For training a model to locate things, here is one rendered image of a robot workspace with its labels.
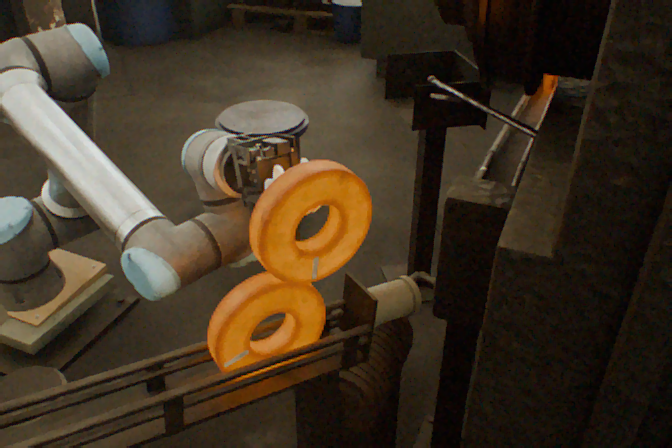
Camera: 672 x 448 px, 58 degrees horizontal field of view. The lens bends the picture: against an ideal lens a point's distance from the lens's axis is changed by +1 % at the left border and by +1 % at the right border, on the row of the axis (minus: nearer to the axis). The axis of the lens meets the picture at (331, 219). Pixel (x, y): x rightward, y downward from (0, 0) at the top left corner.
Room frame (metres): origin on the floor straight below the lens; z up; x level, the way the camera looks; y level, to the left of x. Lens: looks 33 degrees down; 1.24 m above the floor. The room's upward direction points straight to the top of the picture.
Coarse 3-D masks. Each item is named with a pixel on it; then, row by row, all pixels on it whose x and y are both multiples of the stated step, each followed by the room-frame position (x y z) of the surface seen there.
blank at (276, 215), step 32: (320, 160) 0.62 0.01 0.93; (288, 192) 0.57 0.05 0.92; (320, 192) 0.59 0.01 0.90; (352, 192) 0.62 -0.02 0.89; (256, 224) 0.57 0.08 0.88; (288, 224) 0.57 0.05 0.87; (352, 224) 0.62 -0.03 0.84; (256, 256) 0.57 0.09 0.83; (288, 256) 0.57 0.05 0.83; (320, 256) 0.59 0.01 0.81
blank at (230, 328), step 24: (240, 288) 0.57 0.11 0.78; (264, 288) 0.56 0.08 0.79; (288, 288) 0.58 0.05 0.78; (312, 288) 0.59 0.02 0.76; (216, 312) 0.55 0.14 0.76; (240, 312) 0.54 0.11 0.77; (264, 312) 0.56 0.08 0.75; (288, 312) 0.58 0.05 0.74; (312, 312) 0.59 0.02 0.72; (216, 336) 0.53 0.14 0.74; (240, 336) 0.54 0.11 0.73; (288, 336) 0.58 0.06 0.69; (312, 336) 0.59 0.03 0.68; (216, 360) 0.53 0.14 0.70; (240, 360) 0.54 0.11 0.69; (288, 360) 0.57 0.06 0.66
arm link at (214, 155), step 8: (224, 136) 0.82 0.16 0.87; (216, 144) 0.80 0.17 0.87; (224, 144) 0.78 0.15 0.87; (208, 152) 0.79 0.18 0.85; (216, 152) 0.77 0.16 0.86; (224, 152) 0.77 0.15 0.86; (208, 160) 0.78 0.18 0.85; (216, 160) 0.76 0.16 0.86; (208, 168) 0.77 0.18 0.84; (216, 168) 0.76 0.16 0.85; (208, 176) 0.77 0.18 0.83; (216, 176) 0.76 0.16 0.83; (216, 184) 0.75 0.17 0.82; (224, 184) 0.76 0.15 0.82; (224, 192) 0.76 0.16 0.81; (232, 192) 0.76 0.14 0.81
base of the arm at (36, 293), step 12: (48, 264) 1.36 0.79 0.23; (36, 276) 1.31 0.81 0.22; (48, 276) 1.34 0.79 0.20; (60, 276) 1.39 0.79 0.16; (0, 288) 1.29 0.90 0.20; (12, 288) 1.28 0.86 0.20; (24, 288) 1.29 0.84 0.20; (36, 288) 1.30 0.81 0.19; (48, 288) 1.32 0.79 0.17; (60, 288) 1.35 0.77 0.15; (0, 300) 1.28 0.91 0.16; (12, 300) 1.28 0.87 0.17; (24, 300) 1.29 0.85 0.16; (36, 300) 1.29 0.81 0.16; (48, 300) 1.31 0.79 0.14
